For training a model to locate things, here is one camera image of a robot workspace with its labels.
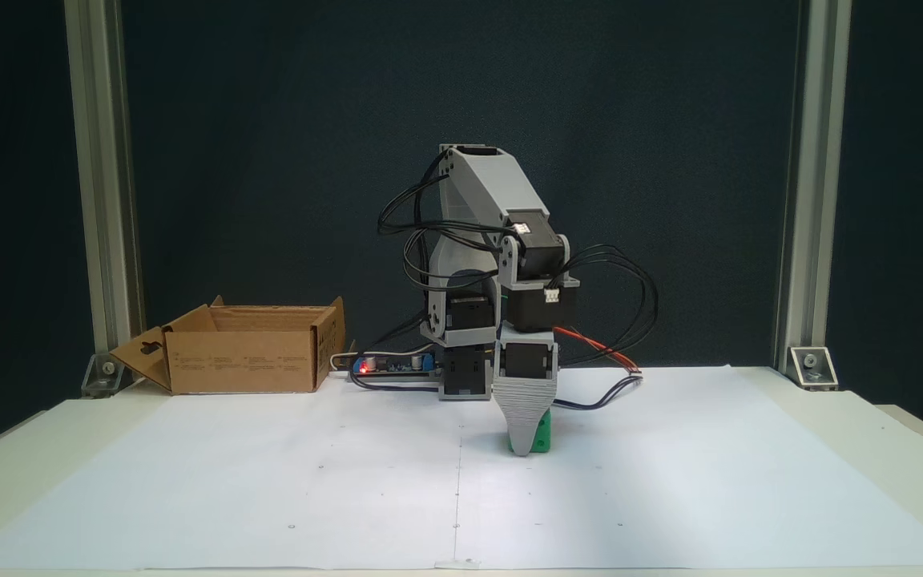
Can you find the large white paper sheet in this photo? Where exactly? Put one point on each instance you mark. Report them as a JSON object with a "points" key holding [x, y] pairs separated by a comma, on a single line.
{"points": [[269, 481]]}

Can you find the grey aluminium frame post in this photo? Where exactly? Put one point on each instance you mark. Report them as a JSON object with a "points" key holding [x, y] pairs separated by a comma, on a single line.
{"points": [[97, 160], [818, 160]]}

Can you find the green dice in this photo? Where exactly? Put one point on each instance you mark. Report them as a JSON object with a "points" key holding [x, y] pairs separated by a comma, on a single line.
{"points": [[542, 434]]}

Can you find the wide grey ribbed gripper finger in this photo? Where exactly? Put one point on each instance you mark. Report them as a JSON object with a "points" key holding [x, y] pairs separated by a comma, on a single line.
{"points": [[521, 401]]}

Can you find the open cardboard box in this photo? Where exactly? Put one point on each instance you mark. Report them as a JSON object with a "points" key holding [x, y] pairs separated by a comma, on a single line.
{"points": [[245, 361]]}

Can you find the metal corner bracket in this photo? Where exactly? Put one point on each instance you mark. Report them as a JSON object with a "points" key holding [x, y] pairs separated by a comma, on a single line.
{"points": [[814, 369], [105, 375]]}

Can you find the blue circuit board red LED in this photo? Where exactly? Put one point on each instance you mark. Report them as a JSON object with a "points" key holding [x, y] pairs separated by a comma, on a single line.
{"points": [[385, 367]]}

